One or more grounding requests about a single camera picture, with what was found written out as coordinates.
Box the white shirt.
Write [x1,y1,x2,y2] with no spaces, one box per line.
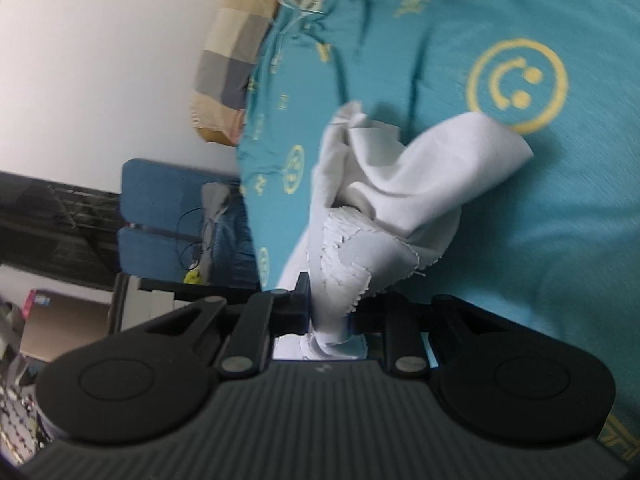
[275,101,535,361]

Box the cardboard box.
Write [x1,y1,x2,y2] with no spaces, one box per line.
[19,288,115,364]

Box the blue padded chair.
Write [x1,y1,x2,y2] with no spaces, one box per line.
[117,158,262,292]

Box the dark window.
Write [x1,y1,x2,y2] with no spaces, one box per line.
[0,171,124,292]

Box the checkered beige grey pillow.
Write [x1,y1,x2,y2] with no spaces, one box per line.
[191,0,283,147]

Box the teal printed bed sheet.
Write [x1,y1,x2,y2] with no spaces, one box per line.
[235,0,640,466]

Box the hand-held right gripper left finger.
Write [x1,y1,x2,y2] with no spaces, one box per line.
[145,272,314,380]

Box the grey cloth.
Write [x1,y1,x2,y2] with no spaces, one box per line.
[200,182,237,271]

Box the black table edge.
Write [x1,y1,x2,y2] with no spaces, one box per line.
[139,277,262,305]

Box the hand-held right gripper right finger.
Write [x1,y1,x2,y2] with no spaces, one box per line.
[350,294,507,380]

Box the black cable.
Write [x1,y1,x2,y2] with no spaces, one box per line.
[176,204,217,270]

